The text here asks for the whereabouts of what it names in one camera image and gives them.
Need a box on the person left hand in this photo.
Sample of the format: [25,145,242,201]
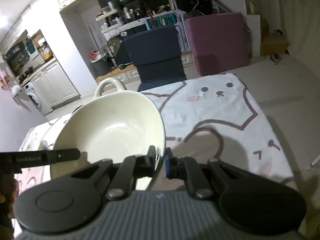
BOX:
[1,174,19,239]

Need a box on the black have-a-nice-day cabinet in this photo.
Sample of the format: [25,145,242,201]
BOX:
[105,24,147,69]

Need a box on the cream two-handled bowl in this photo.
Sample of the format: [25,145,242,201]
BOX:
[50,77,165,179]

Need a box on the white washing machine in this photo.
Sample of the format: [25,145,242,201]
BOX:
[23,82,53,115]

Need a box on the white shelf rack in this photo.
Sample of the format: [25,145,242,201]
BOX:
[95,9,124,34]

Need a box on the grey trash bin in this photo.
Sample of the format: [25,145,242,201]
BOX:
[91,56,112,79]

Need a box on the dark blue cushion chair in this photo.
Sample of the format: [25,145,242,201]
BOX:
[124,25,187,92]

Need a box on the bear print tablecloth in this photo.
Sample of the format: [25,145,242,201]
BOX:
[13,72,295,230]

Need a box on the white kitchen cabinet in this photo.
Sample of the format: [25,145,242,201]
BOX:
[31,60,79,107]

